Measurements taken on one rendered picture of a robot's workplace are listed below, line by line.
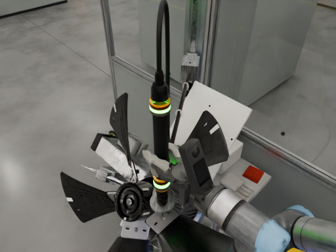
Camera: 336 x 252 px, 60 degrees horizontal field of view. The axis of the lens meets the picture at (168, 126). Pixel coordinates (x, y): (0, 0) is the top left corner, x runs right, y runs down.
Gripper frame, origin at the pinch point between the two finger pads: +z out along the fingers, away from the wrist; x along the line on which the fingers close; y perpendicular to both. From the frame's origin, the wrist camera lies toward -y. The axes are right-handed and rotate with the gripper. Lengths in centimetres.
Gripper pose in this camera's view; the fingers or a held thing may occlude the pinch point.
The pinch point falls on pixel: (153, 146)
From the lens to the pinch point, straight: 71.7
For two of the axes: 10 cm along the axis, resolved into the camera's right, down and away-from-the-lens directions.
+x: 7.1, -4.6, 5.3
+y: -0.1, 7.5, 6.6
